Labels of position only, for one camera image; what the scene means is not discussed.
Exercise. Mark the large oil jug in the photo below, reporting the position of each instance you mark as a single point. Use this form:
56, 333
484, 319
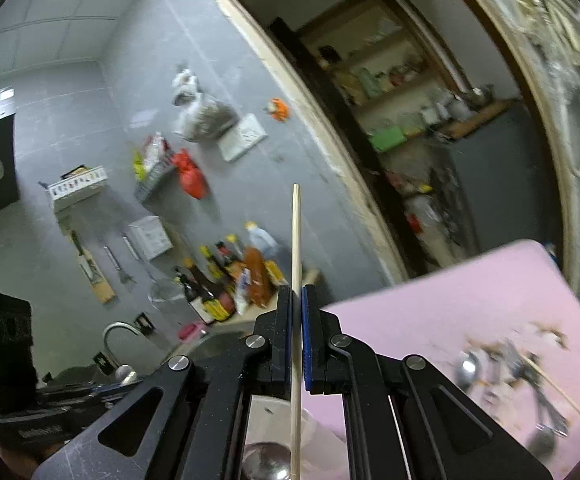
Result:
262, 241

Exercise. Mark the grey wall shelf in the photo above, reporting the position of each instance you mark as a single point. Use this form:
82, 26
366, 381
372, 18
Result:
155, 178

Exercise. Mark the clear bag of dried goods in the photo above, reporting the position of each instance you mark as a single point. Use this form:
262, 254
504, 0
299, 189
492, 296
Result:
201, 116

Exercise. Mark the wooden chopstick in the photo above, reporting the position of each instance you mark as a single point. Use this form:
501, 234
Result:
547, 378
295, 336

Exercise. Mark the steel spoon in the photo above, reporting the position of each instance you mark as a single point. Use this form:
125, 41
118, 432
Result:
467, 371
266, 460

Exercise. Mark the chrome faucet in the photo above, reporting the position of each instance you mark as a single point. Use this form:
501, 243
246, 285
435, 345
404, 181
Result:
124, 373

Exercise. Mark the green box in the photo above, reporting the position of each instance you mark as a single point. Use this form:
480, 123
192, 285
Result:
386, 139

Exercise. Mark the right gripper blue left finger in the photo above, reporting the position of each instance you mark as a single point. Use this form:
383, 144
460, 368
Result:
274, 371

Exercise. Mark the white wall outlet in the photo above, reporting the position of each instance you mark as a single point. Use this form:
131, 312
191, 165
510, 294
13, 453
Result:
241, 138

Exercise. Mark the grey cabinet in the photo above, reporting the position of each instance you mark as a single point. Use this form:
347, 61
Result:
499, 185

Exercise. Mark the steel utensil with loop handle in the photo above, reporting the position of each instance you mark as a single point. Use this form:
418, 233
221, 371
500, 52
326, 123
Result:
548, 417

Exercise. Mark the white wall box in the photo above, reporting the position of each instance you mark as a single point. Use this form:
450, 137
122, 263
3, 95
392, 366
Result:
150, 236

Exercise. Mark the wooden cutting board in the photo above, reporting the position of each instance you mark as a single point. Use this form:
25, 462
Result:
100, 286

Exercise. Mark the white wall basket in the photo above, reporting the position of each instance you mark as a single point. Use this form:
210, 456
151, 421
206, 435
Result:
82, 185

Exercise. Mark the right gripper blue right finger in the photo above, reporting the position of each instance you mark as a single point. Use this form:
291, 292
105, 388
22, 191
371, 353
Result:
322, 371

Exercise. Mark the white plastic utensil holder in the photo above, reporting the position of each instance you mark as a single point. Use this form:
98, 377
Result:
323, 453

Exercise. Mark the red plastic bag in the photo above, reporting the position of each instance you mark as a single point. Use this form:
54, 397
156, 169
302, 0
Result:
190, 176

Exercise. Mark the dark soy sauce bottle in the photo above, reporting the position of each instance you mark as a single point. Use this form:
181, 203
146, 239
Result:
193, 295

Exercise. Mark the orange sauce packet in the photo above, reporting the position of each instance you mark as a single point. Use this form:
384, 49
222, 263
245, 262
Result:
261, 287

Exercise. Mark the orange plug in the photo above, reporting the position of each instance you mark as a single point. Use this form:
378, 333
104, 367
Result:
278, 109

